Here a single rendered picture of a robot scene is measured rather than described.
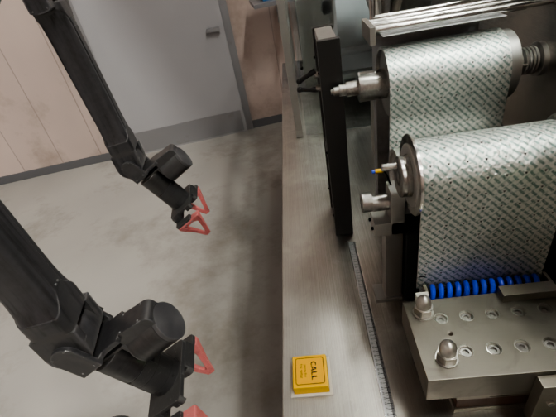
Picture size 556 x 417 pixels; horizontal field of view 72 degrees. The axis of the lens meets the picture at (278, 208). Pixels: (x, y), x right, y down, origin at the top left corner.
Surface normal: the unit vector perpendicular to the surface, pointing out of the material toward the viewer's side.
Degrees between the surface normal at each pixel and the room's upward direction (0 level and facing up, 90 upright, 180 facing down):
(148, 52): 90
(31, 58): 90
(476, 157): 46
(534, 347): 0
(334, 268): 0
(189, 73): 90
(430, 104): 92
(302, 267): 0
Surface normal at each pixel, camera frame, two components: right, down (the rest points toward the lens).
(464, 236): -0.01, 0.58
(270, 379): -0.17, -0.80
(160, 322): 0.77, -0.59
